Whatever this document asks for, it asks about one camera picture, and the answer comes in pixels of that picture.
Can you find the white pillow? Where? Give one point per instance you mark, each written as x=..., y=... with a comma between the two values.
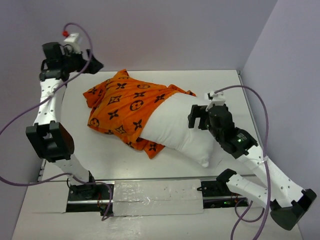
x=168, y=125

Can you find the orange patterned pillowcase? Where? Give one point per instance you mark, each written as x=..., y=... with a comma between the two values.
x=122, y=105

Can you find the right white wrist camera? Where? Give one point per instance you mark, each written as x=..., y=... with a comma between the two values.
x=216, y=99

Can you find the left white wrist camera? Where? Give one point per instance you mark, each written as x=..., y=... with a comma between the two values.
x=71, y=42

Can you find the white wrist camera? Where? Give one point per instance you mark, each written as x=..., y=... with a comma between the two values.
x=216, y=99
x=71, y=42

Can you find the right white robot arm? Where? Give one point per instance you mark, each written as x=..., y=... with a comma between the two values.
x=287, y=201

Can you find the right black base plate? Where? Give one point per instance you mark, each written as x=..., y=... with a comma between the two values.
x=216, y=194

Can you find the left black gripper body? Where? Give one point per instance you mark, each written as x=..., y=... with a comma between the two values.
x=74, y=62

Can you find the aluminium mounting rail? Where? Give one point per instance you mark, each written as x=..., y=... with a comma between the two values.
x=48, y=171

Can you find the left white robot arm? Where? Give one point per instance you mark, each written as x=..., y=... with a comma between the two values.
x=49, y=138

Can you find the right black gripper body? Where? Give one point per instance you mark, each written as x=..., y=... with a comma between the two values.
x=213, y=130

